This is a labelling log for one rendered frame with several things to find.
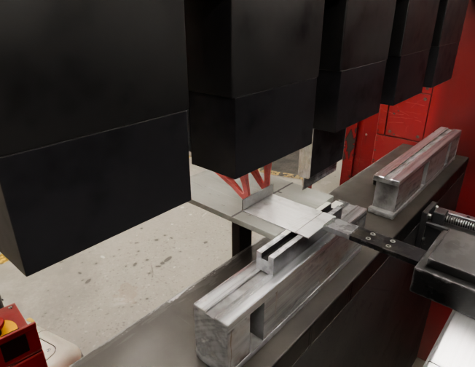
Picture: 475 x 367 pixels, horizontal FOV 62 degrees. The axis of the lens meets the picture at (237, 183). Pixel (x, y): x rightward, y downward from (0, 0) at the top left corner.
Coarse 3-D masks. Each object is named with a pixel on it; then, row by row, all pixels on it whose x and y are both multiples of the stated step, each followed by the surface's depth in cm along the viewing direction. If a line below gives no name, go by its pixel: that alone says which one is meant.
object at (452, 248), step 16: (336, 224) 62; (352, 224) 62; (352, 240) 59; (368, 240) 57; (384, 240) 57; (448, 240) 52; (464, 240) 52; (400, 256) 54; (416, 256) 54; (432, 256) 49; (448, 256) 49; (464, 256) 49; (416, 272) 49; (432, 272) 48; (448, 272) 47; (464, 272) 46; (416, 288) 50; (432, 288) 48; (448, 288) 47; (464, 288) 45; (448, 304) 47; (464, 304) 46
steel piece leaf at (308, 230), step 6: (318, 216) 64; (324, 216) 64; (330, 216) 64; (312, 222) 63; (318, 222) 63; (324, 222) 63; (306, 228) 61; (312, 228) 61; (318, 228) 61; (300, 234) 60; (306, 234) 59; (312, 234) 59
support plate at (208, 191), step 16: (192, 176) 80; (208, 176) 80; (272, 176) 80; (192, 192) 73; (208, 192) 73; (224, 192) 73; (272, 192) 73; (288, 192) 73; (304, 192) 73; (320, 192) 73; (208, 208) 68; (224, 208) 67; (240, 208) 67; (240, 224) 64; (256, 224) 62; (272, 224) 62
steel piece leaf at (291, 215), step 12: (264, 192) 70; (252, 204) 68; (264, 204) 68; (276, 204) 68; (288, 204) 68; (300, 204) 68; (264, 216) 64; (276, 216) 64; (288, 216) 64; (300, 216) 64; (312, 216) 64; (288, 228) 61; (300, 228) 61
